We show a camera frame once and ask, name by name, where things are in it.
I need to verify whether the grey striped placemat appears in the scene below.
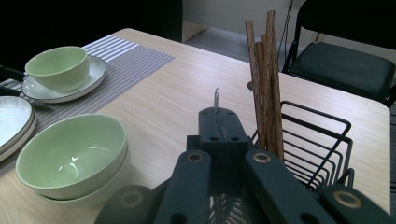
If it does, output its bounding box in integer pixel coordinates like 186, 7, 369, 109
0, 34, 176, 178

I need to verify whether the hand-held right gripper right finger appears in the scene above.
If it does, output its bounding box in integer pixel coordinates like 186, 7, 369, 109
221, 108, 255, 191

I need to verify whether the black wire cutlery basket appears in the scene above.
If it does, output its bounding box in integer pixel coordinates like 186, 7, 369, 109
208, 101, 356, 224

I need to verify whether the brown wooden chopstick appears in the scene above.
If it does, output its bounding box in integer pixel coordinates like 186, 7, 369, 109
265, 9, 285, 162
245, 20, 264, 150
255, 41, 269, 150
261, 33, 275, 153

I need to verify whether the black folding chair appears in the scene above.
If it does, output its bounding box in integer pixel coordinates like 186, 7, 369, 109
281, 0, 396, 108

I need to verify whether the white plate with black rim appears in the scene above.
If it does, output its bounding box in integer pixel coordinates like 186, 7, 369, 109
21, 55, 107, 105
0, 95, 36, 163

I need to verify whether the black wall cable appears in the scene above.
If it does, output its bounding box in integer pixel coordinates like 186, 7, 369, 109
277, 0, 295, 60

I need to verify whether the green bowl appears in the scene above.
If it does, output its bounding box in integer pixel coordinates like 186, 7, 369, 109
34, 148, 132, 209
15, 113, 129, 200
24, 46, 92, 93

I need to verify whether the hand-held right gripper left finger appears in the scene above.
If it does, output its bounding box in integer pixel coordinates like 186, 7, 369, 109
186, 106, 224, 194

